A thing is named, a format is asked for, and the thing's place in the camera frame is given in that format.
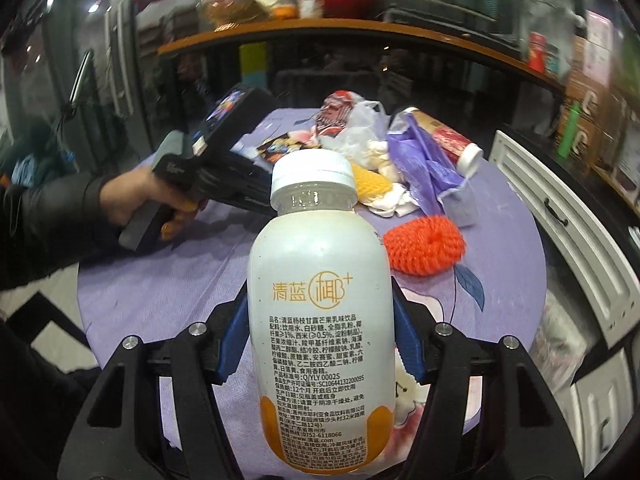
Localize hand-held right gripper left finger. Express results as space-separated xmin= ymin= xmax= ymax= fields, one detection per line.
xmin=75 ymin=280 xmax=251 ymax=480

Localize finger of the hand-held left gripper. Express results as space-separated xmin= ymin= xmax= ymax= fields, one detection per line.
xmin=199 ymin=159 xmax=275 ymax=213

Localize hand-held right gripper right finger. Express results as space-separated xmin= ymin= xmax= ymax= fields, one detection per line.
xmin=390 ymin=277 xmax=586 ymax=480

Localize white plastic drink bottle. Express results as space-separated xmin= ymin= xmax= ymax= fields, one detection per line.
xmin=247 ymin=149 xmax=397 ymax=476

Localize person's left forearm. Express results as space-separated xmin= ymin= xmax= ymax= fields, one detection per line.
xmin=0 ymin=172 xmax=123 ymax=292

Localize person's left hand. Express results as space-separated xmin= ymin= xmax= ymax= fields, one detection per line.
xmin=101 ymin=165 xmax=211 ymax=242

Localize dark snack wrapper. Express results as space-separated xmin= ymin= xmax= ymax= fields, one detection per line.
xmin=256 ymin=132 xmax=321 ymax=162

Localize orange foam fruit net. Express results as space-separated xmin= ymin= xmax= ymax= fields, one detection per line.
xmin=382 ymin=215 xmax=467 ymax=277

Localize purple floral tablecloth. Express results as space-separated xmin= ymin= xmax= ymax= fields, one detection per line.
xmin=77 ymin=107 xmax=547 ymax=480

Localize wrapped fruit basket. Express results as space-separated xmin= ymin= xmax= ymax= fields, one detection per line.
xmin=197 ymin=0 xmax=257 ymax=28

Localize red white snack packet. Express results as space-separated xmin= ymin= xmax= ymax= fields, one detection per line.
xmin=312 ymin=90 xmax=368 ymax=138

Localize yellow foam fruit net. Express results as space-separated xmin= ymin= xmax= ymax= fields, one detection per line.
xmin=350 ymin=160 xmax=396 ymax=205

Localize white plastic bag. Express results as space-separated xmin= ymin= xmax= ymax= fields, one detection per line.
xmin=320 ymin=101 xmax=391 ymax=162

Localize crumpled white tissue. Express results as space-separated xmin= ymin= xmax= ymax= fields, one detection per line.
xmin=361 ymin=182 xmax=418 ymax=217

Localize white patterned cup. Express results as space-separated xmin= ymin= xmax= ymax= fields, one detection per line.
xmin=294 ymin=0 xmax=327 ymax=19

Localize grey plastic bag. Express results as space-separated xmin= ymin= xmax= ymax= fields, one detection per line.
xmin=542 ymin=290 xmax=587 ymax=376

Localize curved wooden counter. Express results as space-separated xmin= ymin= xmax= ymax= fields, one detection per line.
xmin=157 ymin=24 xmax=566 ymax=93

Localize purple plastic bag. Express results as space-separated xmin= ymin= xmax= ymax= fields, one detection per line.
xmin=387 ymin=127 xmax=477 ymax=228

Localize wide white drawer cabinet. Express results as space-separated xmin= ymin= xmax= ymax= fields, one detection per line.
xmin=490 ymin=130 xmax=640 ymax=351

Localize white drawer stack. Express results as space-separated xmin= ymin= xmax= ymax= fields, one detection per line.
xmin=565 ymin=350 xmax=638 ymax=466

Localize red gold paper cup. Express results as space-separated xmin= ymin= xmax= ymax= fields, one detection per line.
xmin=402 ymin=106 xmax=484 ymax=179

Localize green bottle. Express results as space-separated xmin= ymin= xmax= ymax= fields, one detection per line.
xmin=557 ymin=101 xmax=583 ymax=157

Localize stacked cardboard boxes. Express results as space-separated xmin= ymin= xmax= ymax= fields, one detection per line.
xmin=565 ymin=10 xmax=615 ymax=161

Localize red can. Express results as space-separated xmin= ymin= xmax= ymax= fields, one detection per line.
xmin=527 ymin=32 xmax=547 ymax=72

